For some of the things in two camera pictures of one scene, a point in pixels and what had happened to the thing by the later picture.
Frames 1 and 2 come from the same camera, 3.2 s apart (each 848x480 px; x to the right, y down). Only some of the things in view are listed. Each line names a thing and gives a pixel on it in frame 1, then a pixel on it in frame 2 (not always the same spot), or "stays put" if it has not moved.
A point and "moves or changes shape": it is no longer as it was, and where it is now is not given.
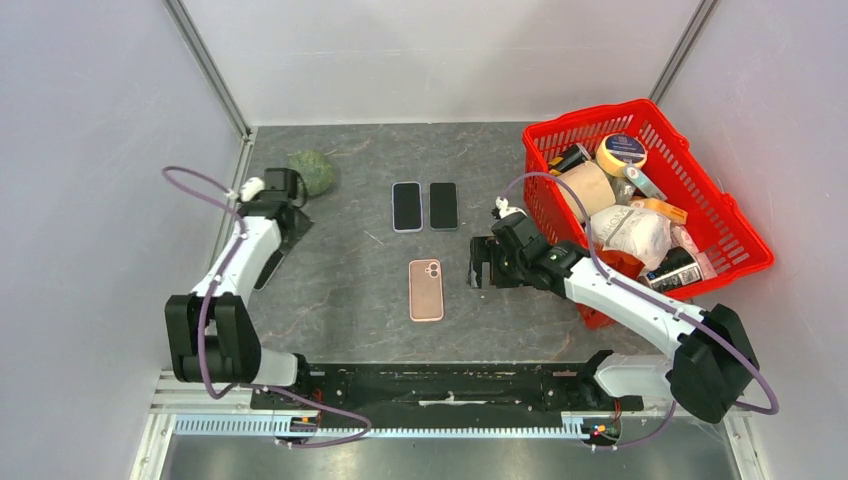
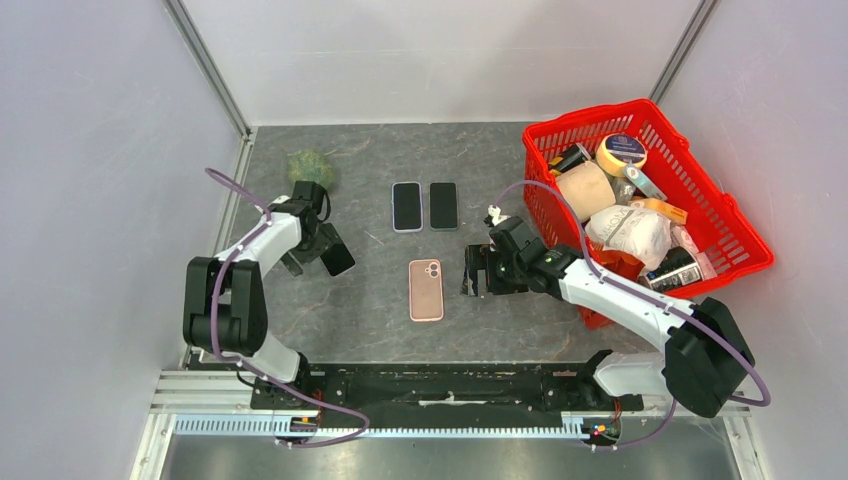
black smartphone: (269, 268) moves or changes shape
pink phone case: (426, 295) stays put
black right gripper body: (508, 269) stays put
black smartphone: (443, 205) stays put
